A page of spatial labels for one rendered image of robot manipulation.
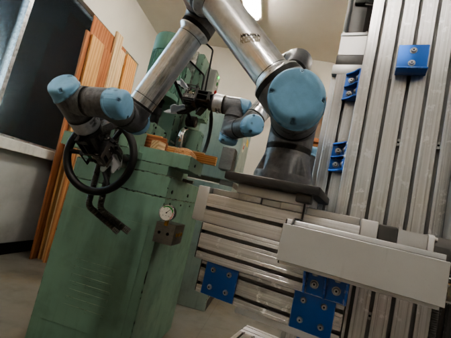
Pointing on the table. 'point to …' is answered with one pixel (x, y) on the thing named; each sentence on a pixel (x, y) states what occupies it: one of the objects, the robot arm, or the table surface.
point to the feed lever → (187, 113)
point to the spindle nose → (157, 113)
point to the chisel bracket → (155, 129)
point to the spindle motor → (171, 97)
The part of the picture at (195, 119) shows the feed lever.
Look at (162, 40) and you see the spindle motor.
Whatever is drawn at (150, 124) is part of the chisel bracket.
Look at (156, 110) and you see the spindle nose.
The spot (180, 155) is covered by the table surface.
